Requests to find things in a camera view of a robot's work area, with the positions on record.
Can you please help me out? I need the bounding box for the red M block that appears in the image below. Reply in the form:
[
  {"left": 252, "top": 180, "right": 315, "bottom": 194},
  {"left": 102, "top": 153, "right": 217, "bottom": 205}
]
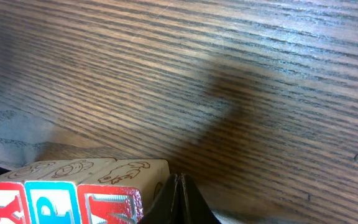
[{"left": 76, "top": 159, "right": 170, "bottom": 224}]

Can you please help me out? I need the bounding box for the blue P block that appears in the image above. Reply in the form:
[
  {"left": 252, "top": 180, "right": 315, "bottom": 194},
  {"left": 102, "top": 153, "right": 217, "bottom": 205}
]
[{"left": 24, "top": 158, "right": 117, "bottom": 224}]

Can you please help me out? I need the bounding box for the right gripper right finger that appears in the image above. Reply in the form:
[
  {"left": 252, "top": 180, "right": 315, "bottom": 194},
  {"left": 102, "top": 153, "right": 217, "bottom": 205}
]
[{"left": 179, "top": 174, "right": 221, "bottom": 224}]

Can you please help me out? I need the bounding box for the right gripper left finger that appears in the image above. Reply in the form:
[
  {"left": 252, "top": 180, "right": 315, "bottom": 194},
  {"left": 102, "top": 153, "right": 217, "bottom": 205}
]
[{"left": 139, "top": 174, "right": 179, "bottom": 224}]

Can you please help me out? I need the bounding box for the red Y block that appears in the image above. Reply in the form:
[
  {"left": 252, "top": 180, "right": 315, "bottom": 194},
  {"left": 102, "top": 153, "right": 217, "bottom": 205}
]
[{"left": 0, "top": 161, "right": 57, "bottom": 224}]

